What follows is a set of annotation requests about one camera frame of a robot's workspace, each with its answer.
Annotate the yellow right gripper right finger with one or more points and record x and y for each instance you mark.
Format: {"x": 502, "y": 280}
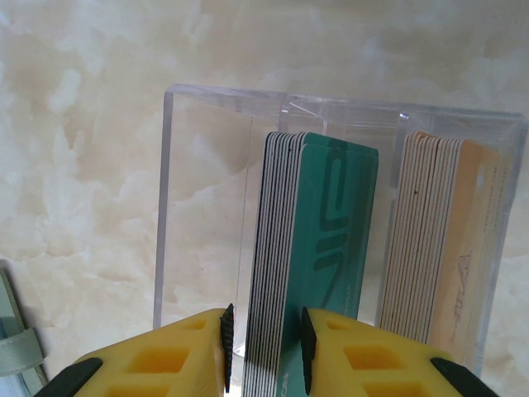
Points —
{"x": 372, "y": 364}

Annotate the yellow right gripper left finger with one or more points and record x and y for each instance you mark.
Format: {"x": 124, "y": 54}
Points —
{"x": 165, "y": 364}

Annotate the teal plastic card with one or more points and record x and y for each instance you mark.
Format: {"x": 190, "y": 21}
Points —
{"x": 343, "y": 227}

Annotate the teal plastic lid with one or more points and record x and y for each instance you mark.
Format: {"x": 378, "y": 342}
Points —
{"x": 16, "y": 331}

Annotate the clear acrylic card box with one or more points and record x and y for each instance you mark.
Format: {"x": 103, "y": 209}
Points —
{"x": 198, "y": 207}

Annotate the cream card stack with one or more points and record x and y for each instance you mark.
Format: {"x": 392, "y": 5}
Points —
{"x": 421, "y": 248}

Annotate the teal card stack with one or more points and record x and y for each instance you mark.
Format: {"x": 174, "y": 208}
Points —
{"x": 268, "y": 248}

